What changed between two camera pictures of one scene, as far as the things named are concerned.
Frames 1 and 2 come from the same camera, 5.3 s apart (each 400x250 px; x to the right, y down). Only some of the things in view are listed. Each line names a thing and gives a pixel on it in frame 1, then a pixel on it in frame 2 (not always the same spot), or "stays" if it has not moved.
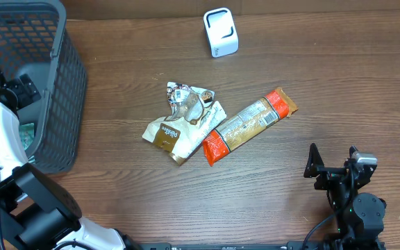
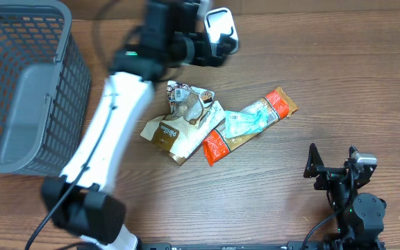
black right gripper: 334,172 stays
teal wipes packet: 26,130 → 246,121
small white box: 221,32 stays
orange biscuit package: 276,107 stays
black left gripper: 19,92 → 206,48
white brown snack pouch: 194,112 stays
